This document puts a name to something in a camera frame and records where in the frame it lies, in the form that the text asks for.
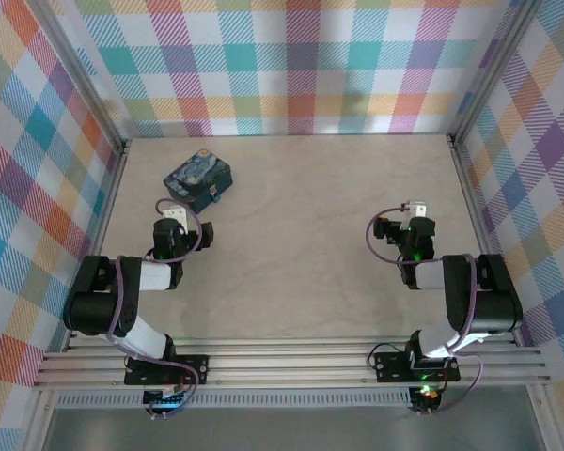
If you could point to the small blue padlock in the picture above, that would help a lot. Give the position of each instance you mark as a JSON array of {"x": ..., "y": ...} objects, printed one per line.
[{"x": 214, "y": 193}]

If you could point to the starry night print tin box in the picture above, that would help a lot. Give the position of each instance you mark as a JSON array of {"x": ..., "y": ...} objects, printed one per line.
[{"x": 195, "y": 176}]

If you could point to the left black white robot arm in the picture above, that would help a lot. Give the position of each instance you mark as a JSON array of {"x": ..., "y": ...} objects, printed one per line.
[{"x": 94, "y": 305}]

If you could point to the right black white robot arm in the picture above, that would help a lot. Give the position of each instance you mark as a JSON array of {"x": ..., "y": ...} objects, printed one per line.
[{"x": 493, "y": 305}]

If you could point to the right controller circuit board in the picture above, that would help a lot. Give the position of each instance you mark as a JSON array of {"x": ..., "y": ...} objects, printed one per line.
[{"x": 427, "y": 395}]

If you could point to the controller circuit board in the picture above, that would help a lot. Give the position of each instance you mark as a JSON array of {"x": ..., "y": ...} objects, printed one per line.
[
  {"x": 167, "y": 400},
  {"x": 427, "y": 395}
]

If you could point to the left controller circuit board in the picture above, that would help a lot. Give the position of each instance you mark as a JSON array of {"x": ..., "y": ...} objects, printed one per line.
[{"x": 167, "y": 400}]

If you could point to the aluminium mounting rails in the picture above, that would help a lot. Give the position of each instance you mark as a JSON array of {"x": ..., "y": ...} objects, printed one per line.
[{"x": 286, "y": 362}]

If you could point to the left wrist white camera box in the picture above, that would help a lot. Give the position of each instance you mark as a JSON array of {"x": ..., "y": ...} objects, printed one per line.
[{"x": 175, "y": 213}]

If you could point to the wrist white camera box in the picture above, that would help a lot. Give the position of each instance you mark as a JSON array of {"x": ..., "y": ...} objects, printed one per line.
[
  {"x": 416, "y": 209},
  {"x": 175, "y": 213}
]

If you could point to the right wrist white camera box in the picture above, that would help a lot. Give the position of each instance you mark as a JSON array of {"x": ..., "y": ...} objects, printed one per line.
[{"x": 416, "y": 209}]

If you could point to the aluminium table side rail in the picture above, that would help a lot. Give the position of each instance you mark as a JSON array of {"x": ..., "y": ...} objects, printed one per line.
[
  {"x": 474, "y": 206},
  {"x": 108, "y": 206}
]

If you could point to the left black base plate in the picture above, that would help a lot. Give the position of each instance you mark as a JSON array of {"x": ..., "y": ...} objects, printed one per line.
[{"x": 192, "y": 368}]

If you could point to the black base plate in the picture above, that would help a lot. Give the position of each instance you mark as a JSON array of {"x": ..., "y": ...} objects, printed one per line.
[
  {"x": 192, "y": 368},
  {"x": 390, "y": 366}
]

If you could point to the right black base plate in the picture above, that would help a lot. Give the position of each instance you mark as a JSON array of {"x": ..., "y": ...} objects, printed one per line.
[{"x": 390, "y": 366}]

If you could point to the aluminium corner post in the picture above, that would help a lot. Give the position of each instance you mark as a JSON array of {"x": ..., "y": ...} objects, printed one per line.
[
  {"x": 493, "y": 70},
  {"x": 82, "y": 77}
]

